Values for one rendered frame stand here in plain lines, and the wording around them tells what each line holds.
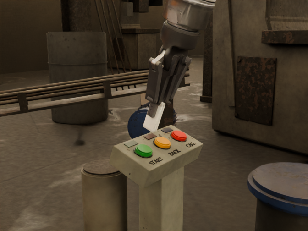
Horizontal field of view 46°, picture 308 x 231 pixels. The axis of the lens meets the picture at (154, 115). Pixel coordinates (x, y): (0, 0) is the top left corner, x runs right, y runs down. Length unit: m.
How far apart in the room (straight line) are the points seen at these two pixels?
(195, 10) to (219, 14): 2.42
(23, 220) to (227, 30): 2.04
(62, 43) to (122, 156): 2.75
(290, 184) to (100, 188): 0.56
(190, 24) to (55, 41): 2.91
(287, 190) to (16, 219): 1.28
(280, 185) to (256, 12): 1.93
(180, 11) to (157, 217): 0.48
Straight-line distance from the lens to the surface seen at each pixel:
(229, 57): 2.99
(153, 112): 0.76
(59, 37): 3.51
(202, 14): 0.69
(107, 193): 0.94
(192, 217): 1.81
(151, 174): 0.79
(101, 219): 0.97
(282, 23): 2.97
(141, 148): 0.82
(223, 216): 1.84
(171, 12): 0.69
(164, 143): 0.87
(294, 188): 1.13
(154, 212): 0.90
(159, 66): 0.69
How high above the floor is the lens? 0.86
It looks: 13 degrees down
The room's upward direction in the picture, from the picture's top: straight up
